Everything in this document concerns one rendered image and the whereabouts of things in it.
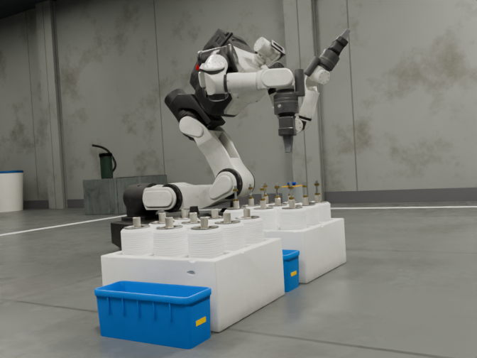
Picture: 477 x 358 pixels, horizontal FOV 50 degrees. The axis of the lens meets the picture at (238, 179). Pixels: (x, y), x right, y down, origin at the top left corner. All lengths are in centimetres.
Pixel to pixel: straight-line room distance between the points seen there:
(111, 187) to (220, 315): 431
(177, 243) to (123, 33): 562
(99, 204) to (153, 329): 447
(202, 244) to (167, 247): 12
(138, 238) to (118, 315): 25
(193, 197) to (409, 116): 296
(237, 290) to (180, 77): 496
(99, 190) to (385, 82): 313
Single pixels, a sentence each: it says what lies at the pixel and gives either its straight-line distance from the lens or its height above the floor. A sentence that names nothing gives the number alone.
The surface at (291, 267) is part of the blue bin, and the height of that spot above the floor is 7.
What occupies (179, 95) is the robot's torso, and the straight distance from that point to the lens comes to 249.
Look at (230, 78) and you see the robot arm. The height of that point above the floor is 73.
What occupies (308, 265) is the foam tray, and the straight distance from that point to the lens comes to 178.
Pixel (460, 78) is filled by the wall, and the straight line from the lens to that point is 494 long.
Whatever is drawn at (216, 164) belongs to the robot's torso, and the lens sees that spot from 236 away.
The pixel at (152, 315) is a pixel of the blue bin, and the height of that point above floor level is 7.
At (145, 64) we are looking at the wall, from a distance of 655.
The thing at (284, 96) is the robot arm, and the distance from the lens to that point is 180.
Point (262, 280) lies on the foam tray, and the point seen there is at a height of 8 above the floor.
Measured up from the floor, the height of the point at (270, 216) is 22.
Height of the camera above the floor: 40
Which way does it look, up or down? 1 degrees down
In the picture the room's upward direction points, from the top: 3 degrees counter-clockwise
